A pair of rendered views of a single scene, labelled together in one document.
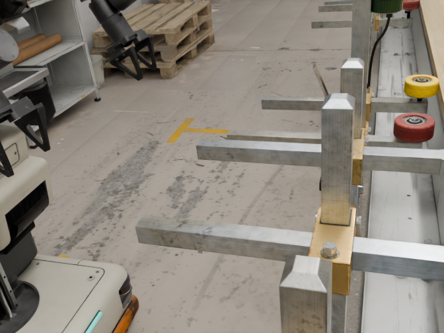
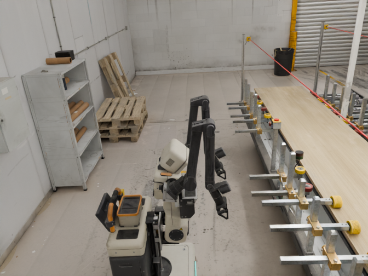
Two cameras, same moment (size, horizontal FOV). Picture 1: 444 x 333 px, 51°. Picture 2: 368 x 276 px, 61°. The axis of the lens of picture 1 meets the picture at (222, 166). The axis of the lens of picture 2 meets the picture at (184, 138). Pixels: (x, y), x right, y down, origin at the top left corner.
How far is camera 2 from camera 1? 155 cm
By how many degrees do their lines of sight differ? 16
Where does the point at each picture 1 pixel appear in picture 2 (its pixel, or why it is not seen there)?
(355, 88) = (303, 185)
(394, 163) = not seen: hidden behind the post
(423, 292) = not seen: hidden behind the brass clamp
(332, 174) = (315, 211)
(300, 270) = (333, 231)
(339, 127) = (317, 203)
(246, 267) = (226, 235)
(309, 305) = (334, 236)
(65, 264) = (169, 246)
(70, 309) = (184, 262)
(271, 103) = (253, 177)
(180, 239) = (281, 229)
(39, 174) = not seen: hidden behind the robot
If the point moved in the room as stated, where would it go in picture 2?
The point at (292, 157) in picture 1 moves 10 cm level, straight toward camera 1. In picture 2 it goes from (288, 203) to (295, 212)
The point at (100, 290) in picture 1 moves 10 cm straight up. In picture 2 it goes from (191, 253) to (190, 244)
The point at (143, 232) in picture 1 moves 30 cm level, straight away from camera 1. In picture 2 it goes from (272, 229) to (239, 204)
